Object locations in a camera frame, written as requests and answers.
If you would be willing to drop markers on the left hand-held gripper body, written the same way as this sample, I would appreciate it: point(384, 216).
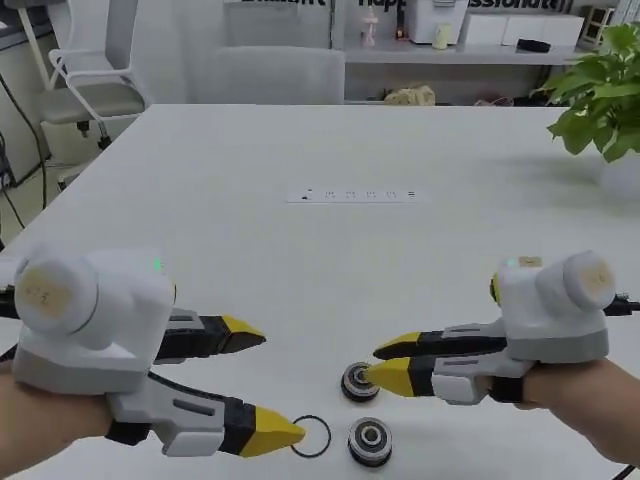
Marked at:
point(115, 300)

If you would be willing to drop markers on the white power strip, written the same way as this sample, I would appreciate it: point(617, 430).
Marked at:
point(357, 195)

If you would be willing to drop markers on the grey shelf desk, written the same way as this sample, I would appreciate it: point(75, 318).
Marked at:
point(450, 56)

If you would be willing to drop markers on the metal wheel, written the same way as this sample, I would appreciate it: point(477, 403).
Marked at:
point(369, 436)
point(352, 382)

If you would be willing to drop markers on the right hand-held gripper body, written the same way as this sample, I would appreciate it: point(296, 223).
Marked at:
point(540, 320)

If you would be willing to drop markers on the person's left hand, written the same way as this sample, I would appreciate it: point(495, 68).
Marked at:
point(75, 420)

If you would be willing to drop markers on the person's right forearm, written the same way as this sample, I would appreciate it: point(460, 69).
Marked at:
point(622, 425)

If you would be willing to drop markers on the person's left forearm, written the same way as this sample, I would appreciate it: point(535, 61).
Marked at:
point(25, 440)

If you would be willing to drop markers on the person's right hand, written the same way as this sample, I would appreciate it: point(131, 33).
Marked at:
point(560, 387)

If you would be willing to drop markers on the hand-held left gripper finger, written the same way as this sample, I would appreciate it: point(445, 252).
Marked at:
point(200, 415)
point(210, 335)

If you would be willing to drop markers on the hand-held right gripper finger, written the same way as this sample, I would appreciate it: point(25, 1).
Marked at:
point(450, 342)
point(450, 380)

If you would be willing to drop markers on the white table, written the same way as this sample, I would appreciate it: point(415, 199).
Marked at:
point(350, 275)

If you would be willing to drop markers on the white office chair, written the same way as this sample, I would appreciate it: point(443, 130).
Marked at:
point(95, 100)

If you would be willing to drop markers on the green potted plant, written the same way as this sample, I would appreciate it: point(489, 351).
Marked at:
point(600, 95)

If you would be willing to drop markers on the grey chair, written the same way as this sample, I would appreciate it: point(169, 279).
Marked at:
point(280, 75)

